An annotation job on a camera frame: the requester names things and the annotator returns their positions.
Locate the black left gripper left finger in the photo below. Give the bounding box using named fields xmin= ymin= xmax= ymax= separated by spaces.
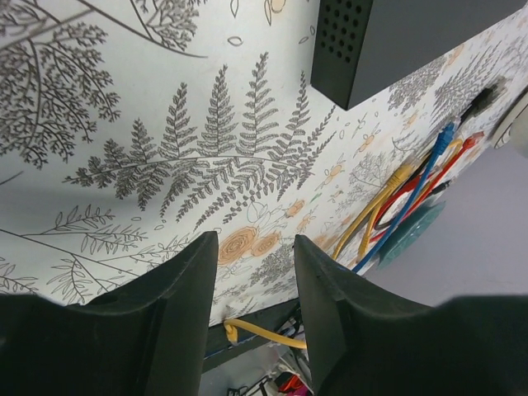
xmin=1 ymin=231 xmax=219 ymax=395

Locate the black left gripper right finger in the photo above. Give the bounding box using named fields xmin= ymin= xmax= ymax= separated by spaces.
xmin=294 ymin=235 xmax=527 ymax=395

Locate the blue ethernet cable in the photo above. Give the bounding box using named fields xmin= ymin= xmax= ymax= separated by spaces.
xmin=351 ymin=122 xmax=456 ymax=274

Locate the red ethernet cable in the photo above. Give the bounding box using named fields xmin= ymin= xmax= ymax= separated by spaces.
xmin=369 ymin=131 xmax=484 ymax=243

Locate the black ethernet cable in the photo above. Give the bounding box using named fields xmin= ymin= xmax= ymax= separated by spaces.
xmin=373 ymin=86 xmax=498 ymax=231

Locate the black network switch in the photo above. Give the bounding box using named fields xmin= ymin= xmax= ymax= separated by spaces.
xmin=310 ymin=0 xmax=525 ymax=111

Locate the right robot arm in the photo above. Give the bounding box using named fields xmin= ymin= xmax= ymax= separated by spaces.
xmin=491 ymin=88 xmax=527 ymax=158

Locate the teal scalloped plate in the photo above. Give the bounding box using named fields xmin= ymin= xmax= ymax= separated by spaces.
xmin=377 ymin=201 xmax=446 ymax=269

